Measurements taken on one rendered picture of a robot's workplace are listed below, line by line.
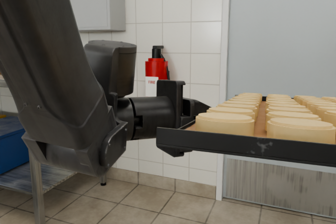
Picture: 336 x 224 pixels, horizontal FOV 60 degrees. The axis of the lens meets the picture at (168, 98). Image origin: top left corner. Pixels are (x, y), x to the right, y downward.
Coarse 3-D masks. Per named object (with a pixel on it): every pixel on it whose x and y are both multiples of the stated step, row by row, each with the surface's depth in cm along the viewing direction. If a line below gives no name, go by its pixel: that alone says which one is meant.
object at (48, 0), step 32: (0, 0) 16; (32, 0) 17; (64, 0) 20; (0, 32) 18; (32, 32) 18; (64, 32) 20; (0, 64) 20; (32, 64) 19; (64, 64) 21; (32, 96) 21; (64, 96) 22; (96, 96) 26; (32, 128) 25; (64, 128) 23; (96, 128) 26; (64, 160) 28; (96, 160) 28
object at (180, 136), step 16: (160, 128) 23; (160, 144) 23; (176, 144) 22; (192, 144) 22; (208, 144) 21; (224, 144) 21; (240, 144) 21; (256, 144) 20; (272, 144) 20; (288, 144) 20; (304, 144) 19; (320, 144) 19; (288, 160) 20; (304, 160) 19; (320, 160) 19
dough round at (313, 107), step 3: (312, 105) 43; (315, 105) 42; (318, 105) 42; (321, 105) 42; (324, 105) 41; (327, 105) 42; (330, 105) 42; (333, 105) 42; (312, 108) 43; (315, 108) 42; (312, 111) 43; (315, 111) 42
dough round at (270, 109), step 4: (268, 108) 35; (272, 108) 34; (276, 108) 34; (280, 108) 34; (284, 108) 34; (288, 108) 34; (292, 108) 35; (296, 108) 35; (300, 108) 35; (304, 112) 32; (308, 112) 32
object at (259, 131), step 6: (264, 102) 70; (264, 108) 55; (258, 114) 44; (264, 114) 45; (258, 120) 38; (264, 120) 38; (192, 126) 31; (258, 126) 33; (264, 126) 33; (258, 132) 29; (264, 132) 29
